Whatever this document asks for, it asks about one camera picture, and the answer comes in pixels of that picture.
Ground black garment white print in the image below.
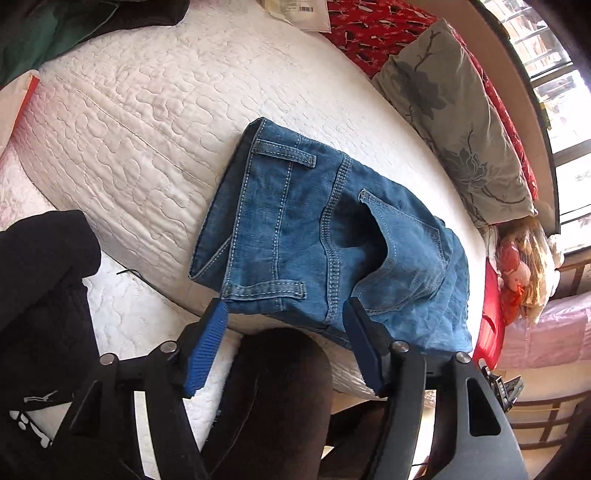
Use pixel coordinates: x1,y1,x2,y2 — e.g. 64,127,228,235
0,210,141,480

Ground white paper packet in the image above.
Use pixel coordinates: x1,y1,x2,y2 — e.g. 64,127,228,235
270,0,331,33

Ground red patterned blanket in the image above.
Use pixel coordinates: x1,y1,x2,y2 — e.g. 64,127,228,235
320,0,539,200

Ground dark wooden rack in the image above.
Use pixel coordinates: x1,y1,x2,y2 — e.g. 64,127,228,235
480,257,591,454

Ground white quilted bed cover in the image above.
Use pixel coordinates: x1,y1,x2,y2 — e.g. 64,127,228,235
0,0,505,462

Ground person's leg dark trousers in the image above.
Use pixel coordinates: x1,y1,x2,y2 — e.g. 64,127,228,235
202,327,394,480

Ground grey floral pillow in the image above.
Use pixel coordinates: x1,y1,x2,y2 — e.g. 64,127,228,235
371,18,539,230

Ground clear plastic bag of toys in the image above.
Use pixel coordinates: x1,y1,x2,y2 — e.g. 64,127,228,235
493,216,565,326

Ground white cloth orange edge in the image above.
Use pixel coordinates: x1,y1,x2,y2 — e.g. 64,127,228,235
0,69,41,158

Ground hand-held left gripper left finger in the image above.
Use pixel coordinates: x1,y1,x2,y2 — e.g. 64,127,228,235
48,298,230,480

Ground pink cloth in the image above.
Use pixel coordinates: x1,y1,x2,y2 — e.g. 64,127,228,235
498,290,591,398

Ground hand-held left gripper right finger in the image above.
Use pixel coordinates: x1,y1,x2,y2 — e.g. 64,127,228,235
343,297,530,480

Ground barred window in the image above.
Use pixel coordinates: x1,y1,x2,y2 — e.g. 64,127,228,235
480,0,591,259

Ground dark green cloth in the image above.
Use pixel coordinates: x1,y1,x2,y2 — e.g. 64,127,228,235
0,0,191,89

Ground blue denim pants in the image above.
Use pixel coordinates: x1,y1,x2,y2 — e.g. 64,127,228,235
188,117,474,357

